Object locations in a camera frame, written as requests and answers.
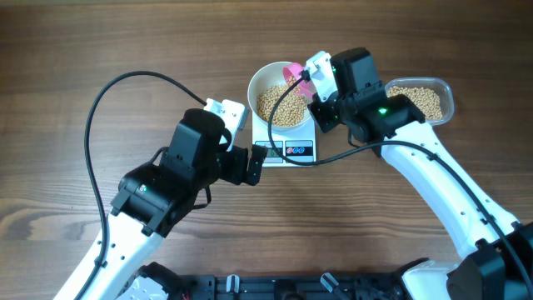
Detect pink plastic scoop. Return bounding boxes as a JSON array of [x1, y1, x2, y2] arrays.
[[281, 62, 317, 101]]

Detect white bowl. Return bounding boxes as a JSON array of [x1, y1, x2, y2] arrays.
[[247, 62, 311, 129]]

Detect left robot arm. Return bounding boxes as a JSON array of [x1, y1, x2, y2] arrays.
[[56, 108, 267, 299]]

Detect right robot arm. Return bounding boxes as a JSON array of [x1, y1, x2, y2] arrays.
[[305, 47, 532, 299]]

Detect soybeans in bowl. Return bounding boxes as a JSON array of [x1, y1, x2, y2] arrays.
[[257, 85, 306, 127]]

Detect white digital kitchen scale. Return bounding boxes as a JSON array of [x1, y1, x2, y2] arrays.
[[252, 114, 316, 168]]

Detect soybeans in container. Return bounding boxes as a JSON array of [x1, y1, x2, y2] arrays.
[[387, 86, 443, 121]]

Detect clear plastic container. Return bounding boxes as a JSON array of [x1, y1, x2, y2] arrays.
[[386, 77, 455, 126]]

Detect right black cable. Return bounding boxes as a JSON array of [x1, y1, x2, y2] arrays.
[[267, 74, 533, 293]]

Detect black cable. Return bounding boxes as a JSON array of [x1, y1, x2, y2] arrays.
[[267, 74, 533, 293], [72, 70, 208, 300]]

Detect left black cable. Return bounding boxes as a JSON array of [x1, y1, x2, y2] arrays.
[[72, 70, 208, 300]]

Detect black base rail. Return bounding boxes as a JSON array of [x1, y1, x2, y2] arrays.
[[120, 261, 421, 300]]

